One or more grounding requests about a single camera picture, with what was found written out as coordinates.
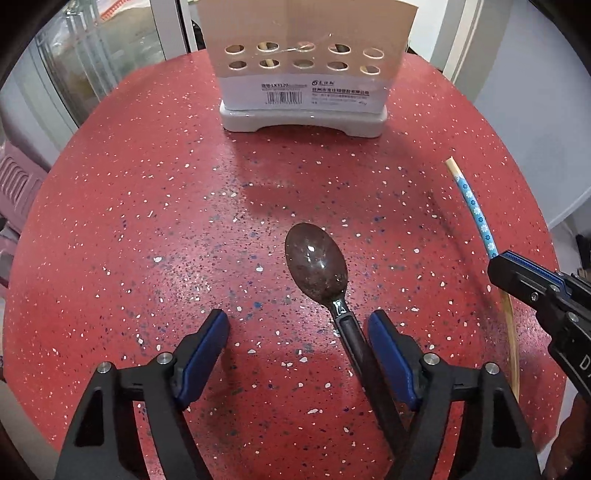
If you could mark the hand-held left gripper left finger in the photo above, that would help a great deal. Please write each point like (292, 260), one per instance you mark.
(205, 355)

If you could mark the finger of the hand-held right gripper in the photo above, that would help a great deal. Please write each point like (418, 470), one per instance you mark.
(535, 267)
(517, 281)

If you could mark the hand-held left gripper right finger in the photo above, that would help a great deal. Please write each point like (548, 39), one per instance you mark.
(390, 355)

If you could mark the blue flowered bamboo chopstick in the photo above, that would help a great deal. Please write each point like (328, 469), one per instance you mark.
(475, 212)

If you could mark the brown translucent plastic spoon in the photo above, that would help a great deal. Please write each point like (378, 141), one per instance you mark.
(314, 263)

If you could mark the beige perforated utensil holder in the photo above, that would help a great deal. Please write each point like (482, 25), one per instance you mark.
(300, 115)

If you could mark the pink slatted plastic stool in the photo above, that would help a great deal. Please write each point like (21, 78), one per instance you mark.
(18, 180)

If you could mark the glass door cabinet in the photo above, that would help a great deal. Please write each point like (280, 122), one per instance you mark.
(115, 50)

